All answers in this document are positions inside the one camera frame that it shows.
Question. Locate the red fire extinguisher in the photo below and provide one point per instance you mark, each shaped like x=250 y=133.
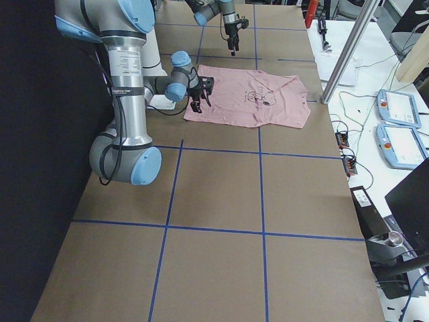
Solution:
x=310 y=13

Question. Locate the aluminium frame post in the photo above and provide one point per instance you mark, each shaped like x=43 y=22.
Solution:
x=355 y=35

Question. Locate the black box with label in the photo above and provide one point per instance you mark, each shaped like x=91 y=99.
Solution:
x=371 y=222

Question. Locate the lower orange terminal block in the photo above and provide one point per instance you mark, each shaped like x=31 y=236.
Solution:
x=349 y=164

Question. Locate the upper orange terminal block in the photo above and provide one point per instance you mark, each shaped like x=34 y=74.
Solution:
x=342 y=139

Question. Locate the blue teach pendant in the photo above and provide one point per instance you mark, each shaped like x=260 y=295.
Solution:
x=398 y=108
x=401 y=146

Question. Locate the pink Snoopy t-shirt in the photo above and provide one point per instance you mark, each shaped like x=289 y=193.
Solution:
x=252 y=98

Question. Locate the black tool on table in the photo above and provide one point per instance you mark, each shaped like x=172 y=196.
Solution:
x=322 y=30

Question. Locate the lower blue teach pendant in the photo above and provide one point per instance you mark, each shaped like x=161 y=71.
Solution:
x=401 y=146

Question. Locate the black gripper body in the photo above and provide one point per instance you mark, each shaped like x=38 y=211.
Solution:
x=230 y=31
x=196 y=94

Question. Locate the orange terminal block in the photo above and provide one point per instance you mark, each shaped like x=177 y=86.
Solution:
x=342 y=139
x=349 y=164

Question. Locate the black monitor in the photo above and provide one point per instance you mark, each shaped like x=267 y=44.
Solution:
x=408 y=203

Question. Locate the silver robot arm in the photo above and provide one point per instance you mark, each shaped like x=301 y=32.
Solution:
x=124 y=151
x=203 y=12

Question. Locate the beige cardboard tube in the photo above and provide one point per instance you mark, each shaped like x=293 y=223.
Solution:
x=415 y=61

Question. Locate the upper blue teach pendant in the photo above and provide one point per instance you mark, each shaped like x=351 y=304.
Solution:
x=398 y=108

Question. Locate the metal cup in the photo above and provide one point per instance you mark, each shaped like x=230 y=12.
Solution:
x=394 y=239

